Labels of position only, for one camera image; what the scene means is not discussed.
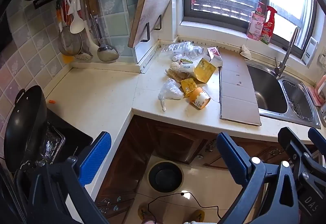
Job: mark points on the small white bottle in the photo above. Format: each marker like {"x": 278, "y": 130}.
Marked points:
{"x": 175, "y": 58}

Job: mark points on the crumpled white tissue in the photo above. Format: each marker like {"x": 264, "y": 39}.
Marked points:
{"x": 245, "y": 51}

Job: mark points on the white tube box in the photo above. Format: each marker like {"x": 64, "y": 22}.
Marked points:
{"x": 186, "y": 63}

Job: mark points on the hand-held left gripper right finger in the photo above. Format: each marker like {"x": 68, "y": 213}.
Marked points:
{"x": 230, "y": 159}

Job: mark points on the black cutting board bracket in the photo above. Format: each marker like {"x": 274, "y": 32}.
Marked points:
{"x": 145, "y": 40}

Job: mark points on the brown wooden cabinet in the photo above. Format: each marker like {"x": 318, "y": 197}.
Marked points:
{"x": 127, "y": 163}

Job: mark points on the yellow carton box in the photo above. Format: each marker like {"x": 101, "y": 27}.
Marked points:
{"x": 203, "y": 71}

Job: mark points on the white box with purple dots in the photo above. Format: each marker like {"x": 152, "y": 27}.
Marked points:
{"x": 213, "y": 53}

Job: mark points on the stainless steel sink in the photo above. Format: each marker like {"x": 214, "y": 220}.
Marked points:
{"x": 267, "y": 91}

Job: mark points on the metal mesh strainer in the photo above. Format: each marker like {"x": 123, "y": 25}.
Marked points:
{"x": 70, "y": 43}

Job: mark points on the yellow foil packet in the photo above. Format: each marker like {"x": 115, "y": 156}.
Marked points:
{"x": 189, "y": 86}

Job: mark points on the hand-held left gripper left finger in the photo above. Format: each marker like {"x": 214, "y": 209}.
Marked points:
{"x": 95, "y": 158}

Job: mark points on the black cooktop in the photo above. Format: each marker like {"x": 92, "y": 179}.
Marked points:
{"x": 73, "y": 137}

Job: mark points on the steel faucet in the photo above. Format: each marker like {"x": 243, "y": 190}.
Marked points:
{"x": 286, "y": 56}

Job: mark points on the yellow slipper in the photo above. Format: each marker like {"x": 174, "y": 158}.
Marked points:
{"x": 146, "y": 211}
{"x": 196, "y": 215}

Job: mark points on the pink tray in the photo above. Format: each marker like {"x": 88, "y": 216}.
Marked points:
{"x": 318, "y": 94}

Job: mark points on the black range hood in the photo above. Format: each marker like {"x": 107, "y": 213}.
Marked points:
{"x": 7, "y": 10}

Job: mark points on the cardboard sheet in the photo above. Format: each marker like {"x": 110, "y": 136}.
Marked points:
{"x": 236, "y": 91}

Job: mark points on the orange paper cup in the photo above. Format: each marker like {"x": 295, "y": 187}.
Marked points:
{"x": 200, "y": 99}

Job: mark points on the clear plastic container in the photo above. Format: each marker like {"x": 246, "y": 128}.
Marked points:
{"x": 183, "y": 48}

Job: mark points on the pink detergent bottle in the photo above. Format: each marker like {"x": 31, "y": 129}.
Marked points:
{"x": 254, "y": 28}

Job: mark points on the round trash bin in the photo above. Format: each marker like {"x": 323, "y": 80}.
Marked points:
{"x": 165, "y": 178}

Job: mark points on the wooden cutting board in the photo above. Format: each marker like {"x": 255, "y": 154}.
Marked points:
{"x": 150, "y": 15}

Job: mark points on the white rice spoon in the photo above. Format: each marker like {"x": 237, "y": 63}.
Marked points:
{"x": 76, "y": 25}

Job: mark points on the black wok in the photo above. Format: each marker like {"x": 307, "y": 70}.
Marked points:
{"x": 23, "y": 124}

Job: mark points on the white slotted spoon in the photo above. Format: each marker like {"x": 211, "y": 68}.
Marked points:
{"x": 84, "y": 55}

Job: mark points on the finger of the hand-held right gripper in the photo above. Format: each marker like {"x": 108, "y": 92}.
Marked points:
{"x": 293, "y": 142}
{"x": 317, "y": 138}

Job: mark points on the noodle packet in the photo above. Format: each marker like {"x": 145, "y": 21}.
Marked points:
{"x": 175, "y": 71}

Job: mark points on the red spray bottle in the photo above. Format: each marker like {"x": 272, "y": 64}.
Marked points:
{"x": 267, "y": 30}

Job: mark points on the small white wall socket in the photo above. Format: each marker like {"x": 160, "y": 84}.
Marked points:
{"x": 323, "y": 60}

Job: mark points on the clear plastic bag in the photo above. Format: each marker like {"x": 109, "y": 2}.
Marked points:
{"x": 170, "y": 91}

